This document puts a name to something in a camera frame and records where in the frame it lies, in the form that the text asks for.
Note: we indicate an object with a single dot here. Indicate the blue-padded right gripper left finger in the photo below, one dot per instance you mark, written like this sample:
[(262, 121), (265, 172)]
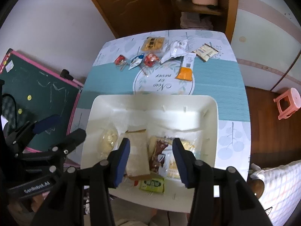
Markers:
[(117, 163)]

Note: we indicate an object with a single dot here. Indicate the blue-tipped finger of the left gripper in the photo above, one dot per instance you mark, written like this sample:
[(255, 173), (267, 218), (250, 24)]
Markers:
[(24, 134)]

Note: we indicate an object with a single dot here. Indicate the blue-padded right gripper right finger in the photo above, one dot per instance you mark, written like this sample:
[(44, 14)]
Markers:
[(184, 161)]

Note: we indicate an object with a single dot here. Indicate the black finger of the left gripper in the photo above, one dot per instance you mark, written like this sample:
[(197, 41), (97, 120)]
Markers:
[(70, 142)]

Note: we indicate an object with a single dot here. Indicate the white orange stick packet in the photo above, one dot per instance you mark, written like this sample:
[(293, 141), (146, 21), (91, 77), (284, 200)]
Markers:
[(186, 68)]

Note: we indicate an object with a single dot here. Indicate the blue white candy packet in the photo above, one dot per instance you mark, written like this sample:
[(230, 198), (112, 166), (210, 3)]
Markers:
[(136, 61)]

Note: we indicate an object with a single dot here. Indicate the small red snack packet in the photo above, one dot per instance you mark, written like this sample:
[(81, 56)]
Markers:
[(120, 60)]

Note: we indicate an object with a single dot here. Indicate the red candy packet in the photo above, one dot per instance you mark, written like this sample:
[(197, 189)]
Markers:
[(150, 59)]

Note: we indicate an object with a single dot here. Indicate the cream Lipo biscuit packet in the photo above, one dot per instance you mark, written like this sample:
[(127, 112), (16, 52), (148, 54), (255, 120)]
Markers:
[(205, 52)]

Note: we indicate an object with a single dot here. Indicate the white red-striped snack bag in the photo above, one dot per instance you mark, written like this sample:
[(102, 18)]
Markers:
[(174, 50)]

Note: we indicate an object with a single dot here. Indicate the sliced bread package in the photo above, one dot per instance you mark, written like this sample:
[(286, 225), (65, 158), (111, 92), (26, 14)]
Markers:
[(138, 163)]

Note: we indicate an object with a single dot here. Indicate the round yellow bun package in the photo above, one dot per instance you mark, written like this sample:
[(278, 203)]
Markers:
[(108, 138)]

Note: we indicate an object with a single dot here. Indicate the brown chocolate snack packet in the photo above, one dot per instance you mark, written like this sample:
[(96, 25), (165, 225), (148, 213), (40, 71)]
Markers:
[(157, 158)]

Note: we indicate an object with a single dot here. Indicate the green snack packet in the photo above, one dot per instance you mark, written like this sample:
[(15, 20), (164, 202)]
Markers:
[(155, 185)]

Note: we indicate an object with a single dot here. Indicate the white plastic tray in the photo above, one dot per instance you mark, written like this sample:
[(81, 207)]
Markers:
[(151, 122)]

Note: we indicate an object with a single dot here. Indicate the patterned teal tablecloth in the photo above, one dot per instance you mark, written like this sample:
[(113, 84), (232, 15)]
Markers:
[(219, 77)]

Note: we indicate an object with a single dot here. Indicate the white checked bedding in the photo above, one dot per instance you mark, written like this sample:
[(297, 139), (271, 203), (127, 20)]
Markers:
[(281, 193)]

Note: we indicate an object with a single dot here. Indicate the pink plastic stool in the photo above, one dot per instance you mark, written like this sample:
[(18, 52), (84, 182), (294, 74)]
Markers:
[(288, 103)]

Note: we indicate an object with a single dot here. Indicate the yellow cracker pack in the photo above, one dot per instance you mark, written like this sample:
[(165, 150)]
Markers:
[(153, 44)]

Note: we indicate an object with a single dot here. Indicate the folded pink cloth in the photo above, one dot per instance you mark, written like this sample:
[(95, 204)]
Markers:
[(194, 21)]

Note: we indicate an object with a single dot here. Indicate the wooden shelf unit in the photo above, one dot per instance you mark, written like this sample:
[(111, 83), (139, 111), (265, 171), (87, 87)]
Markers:
[(223, 16)]

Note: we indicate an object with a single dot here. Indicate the brown wooden door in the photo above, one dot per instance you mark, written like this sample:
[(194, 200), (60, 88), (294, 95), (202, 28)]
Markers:
[(130, 17)]

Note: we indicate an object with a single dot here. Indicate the green chalkboard pink frame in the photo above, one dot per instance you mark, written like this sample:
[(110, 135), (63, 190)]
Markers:
[(37, 93)]

